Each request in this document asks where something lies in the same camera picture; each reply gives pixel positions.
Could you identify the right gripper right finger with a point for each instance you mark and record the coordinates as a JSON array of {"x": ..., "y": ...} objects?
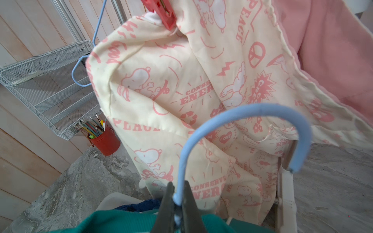
[{"x": 191, "y": 218}]

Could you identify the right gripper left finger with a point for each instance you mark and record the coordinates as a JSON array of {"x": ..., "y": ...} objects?
[{"x": 165, "y": 222}]

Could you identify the blue red white jacket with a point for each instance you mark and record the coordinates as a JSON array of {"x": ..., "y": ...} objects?
[{"x": 151, "y": 204}]

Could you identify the green jacket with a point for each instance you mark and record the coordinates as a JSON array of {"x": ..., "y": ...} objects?
[{"x": 117, "y": 221}]

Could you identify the light blue hanger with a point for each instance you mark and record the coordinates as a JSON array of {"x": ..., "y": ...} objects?
[
  {"x": 253, "y": 110},
  {"x": 94, "y": 44}
]

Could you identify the white plastic laundry basket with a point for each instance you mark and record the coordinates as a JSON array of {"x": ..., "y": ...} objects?
[{"x": 115, "y": 200}]

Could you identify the white clothes rack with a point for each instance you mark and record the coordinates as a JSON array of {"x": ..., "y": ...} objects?
[{"x": 286, "y": 208}]

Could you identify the red pencil cup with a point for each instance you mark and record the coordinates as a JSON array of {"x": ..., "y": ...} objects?
[{"x": 107, "y": 143}]

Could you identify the cream pink print jacket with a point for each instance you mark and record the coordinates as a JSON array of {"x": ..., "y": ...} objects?
[{"x": 157, "y": 86}]

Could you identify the red clothespin on cream jacket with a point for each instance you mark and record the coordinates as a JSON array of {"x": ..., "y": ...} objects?
[{"x": 164, "y": 10}]

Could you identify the white wire shelf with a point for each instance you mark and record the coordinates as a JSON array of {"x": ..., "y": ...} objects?
[{"x": 55, "y": 87}]

